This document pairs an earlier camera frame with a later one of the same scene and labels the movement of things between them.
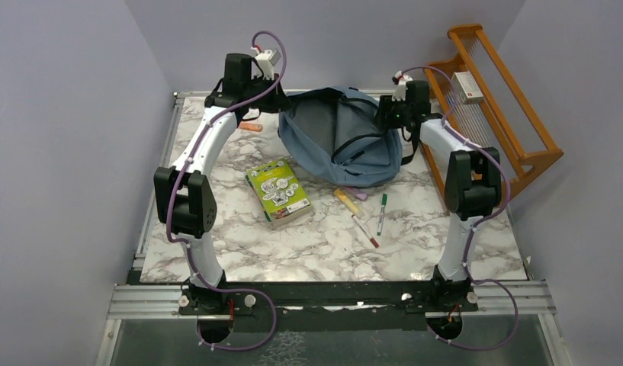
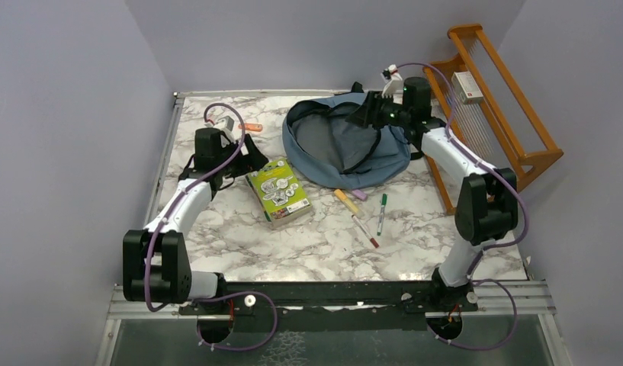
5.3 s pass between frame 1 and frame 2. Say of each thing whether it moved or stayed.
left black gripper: moved
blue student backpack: stayed
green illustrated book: stayed
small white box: stayed
